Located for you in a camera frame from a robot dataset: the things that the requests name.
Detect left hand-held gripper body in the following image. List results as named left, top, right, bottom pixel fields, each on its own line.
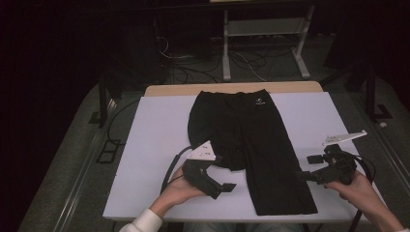
left=182, top=139, right=223, bottom=200

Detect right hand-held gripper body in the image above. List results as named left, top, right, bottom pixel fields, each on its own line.
left=310, top=130, right=368, bottom=186

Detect black pants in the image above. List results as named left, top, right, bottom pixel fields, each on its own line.
left=187, top=89, right=318, bottom=217

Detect person's left hand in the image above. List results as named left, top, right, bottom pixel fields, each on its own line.
left=149, top=167, right=207, bottom=218

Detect person's right hand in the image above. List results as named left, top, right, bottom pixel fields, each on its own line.
left=323, top=170, right=386, bottom=223

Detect black metal stand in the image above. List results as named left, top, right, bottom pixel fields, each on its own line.
left=346, top=61, right=394, bottom=122
left=88, top=75, right=124, bottom=129

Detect white metal stand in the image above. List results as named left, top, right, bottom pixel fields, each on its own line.
left=221, top=4, right=316, bottom=81

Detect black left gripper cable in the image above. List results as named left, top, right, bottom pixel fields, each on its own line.
left=160, top=145, right=194, bottom=194

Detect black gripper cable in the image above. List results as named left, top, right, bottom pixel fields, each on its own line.
left=347, top=154, right=377, bottom=232
left=160, top=145, right=194, bottom=194

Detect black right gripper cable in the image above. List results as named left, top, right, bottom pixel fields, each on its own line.
left=347, top=154, right=377, bottom=232

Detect tangle of floor cables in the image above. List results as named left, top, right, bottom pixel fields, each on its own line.
left=154, top=35, right=291, bottom=85

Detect black floor bracket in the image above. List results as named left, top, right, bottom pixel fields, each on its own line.
left=96, top=138, right=122, bottom=164

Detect black floor cable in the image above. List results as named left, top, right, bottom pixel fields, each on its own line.
left=106, top=98, right=141, bottom=146

